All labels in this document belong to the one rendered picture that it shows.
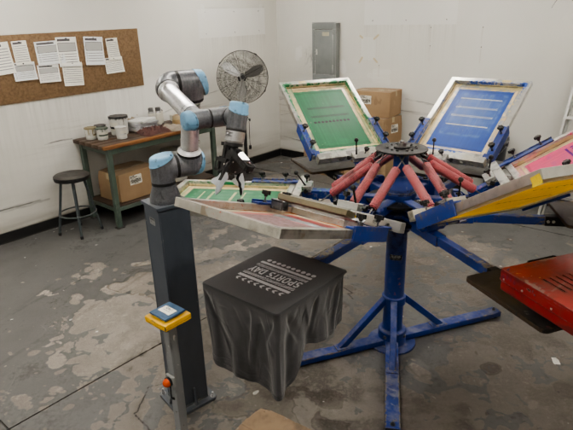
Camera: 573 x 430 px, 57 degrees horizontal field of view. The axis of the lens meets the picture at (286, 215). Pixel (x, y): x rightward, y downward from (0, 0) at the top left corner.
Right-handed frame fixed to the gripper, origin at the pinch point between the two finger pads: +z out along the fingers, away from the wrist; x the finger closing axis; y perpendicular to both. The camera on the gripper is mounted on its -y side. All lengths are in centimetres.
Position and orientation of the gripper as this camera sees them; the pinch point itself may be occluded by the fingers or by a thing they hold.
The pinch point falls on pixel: (230, 194)
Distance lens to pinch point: 203.2
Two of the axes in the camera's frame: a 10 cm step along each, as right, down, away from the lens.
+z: -1.6, 9.8, 1.3
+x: -6.3, 0.0, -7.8
